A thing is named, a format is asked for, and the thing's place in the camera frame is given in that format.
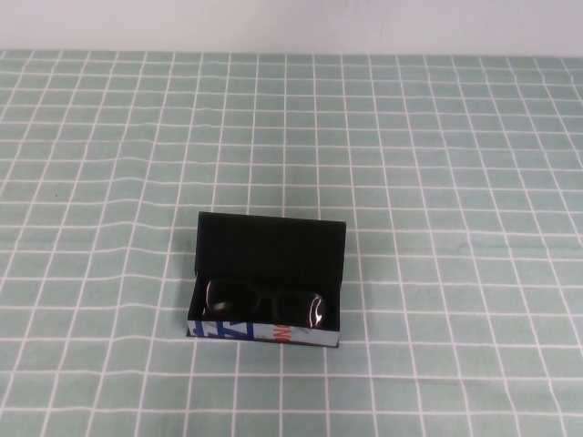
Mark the black framed glasses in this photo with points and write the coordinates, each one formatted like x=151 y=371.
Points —
x=315 y=310

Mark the black printed glasses case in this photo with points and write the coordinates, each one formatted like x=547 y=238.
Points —
x=268 y=246

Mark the green checked tablecloth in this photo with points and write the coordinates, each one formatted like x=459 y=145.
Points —
x=136 y=136

